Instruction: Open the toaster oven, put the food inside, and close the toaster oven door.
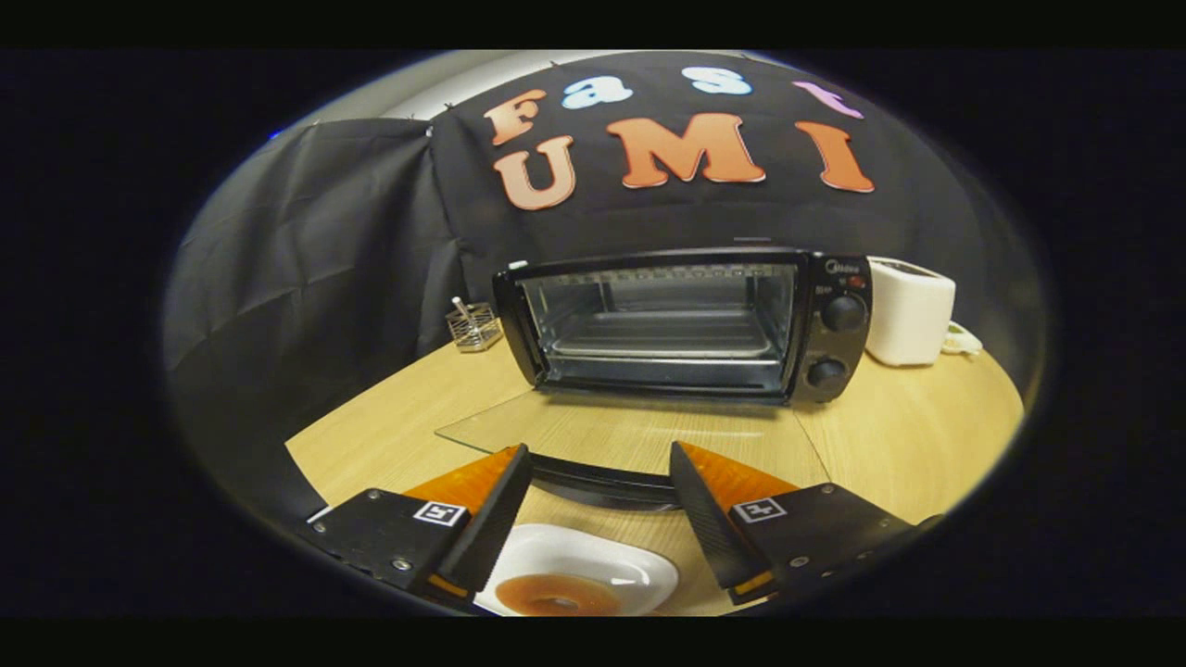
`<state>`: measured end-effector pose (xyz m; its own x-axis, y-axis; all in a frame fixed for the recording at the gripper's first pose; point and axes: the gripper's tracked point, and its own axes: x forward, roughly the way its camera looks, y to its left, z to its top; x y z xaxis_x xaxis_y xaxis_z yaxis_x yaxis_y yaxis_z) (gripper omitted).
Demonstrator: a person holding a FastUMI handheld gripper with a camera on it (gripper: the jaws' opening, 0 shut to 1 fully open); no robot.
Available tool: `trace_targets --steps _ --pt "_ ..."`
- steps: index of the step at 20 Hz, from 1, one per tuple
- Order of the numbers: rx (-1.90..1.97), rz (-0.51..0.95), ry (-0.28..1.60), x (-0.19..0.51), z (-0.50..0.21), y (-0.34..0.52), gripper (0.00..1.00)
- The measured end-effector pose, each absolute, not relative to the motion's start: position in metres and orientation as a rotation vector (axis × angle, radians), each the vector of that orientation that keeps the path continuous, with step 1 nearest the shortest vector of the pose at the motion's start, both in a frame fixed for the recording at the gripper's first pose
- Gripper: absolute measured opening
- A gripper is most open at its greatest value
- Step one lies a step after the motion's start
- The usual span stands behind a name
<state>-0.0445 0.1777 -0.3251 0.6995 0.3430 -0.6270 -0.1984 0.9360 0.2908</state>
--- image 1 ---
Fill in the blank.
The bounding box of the small wire basket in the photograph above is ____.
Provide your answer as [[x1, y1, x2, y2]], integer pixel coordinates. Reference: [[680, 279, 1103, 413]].
[[446, 296, 504, 354]]

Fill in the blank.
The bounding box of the white plate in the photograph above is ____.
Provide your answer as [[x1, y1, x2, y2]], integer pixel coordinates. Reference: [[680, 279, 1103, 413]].
[[473, 523, 680, 617]]

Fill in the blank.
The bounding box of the white bread toaster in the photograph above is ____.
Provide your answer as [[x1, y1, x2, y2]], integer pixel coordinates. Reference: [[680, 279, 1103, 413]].
[[865, 257, 957, 368]]

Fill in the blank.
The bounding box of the black toaster oven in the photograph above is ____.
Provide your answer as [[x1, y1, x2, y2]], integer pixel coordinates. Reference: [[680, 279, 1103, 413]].
[[435, 245, 874, 512]]

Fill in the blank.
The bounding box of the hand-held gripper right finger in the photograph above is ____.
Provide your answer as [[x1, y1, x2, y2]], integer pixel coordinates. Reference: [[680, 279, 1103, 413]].
[[669, 440, 946, 605]]

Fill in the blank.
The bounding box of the round brown bread bun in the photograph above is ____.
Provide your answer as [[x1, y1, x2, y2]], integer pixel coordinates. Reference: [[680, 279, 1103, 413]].
[[495, 573, 624, 617]]

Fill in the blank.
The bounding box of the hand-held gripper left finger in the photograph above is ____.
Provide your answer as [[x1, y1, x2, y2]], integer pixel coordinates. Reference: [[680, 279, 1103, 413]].
[[296, 443, 536, 608]]

